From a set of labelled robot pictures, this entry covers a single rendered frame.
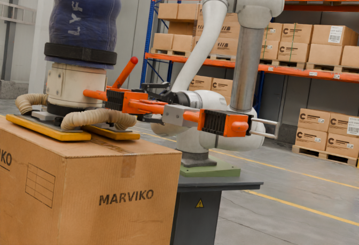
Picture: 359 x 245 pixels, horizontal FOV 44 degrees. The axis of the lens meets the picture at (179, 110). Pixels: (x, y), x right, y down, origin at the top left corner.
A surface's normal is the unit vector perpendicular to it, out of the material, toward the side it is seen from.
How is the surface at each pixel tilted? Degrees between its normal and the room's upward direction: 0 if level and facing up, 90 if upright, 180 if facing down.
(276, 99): 90
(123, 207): 90
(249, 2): 117
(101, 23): 76
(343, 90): 90
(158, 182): 90
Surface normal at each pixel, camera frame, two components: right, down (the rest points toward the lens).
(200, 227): 0.53, 0.14
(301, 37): -0.59, 0.03
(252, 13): -0.20, 0.51
